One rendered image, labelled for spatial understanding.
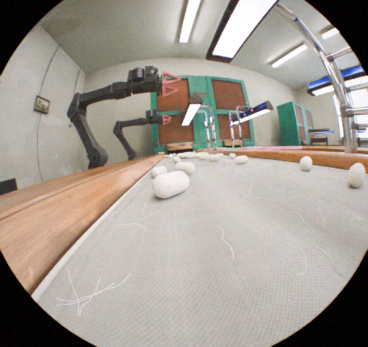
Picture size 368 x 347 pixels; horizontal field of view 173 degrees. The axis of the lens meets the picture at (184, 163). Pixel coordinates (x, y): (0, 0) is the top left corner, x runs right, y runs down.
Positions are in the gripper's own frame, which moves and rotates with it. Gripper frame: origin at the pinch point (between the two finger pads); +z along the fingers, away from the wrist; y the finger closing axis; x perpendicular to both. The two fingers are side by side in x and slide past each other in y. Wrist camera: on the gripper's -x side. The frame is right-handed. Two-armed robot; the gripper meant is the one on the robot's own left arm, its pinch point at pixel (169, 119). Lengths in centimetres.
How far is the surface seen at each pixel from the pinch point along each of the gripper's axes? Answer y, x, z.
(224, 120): 29, -6, 71
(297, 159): -95, 32, 18
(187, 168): -90, 32, -4
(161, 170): -89, 32, -8
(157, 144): 33.6, 19.3, -14.5
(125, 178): -93, 32, -13
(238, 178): -96, 33, 1
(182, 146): 26.9, 24.0, 13.6
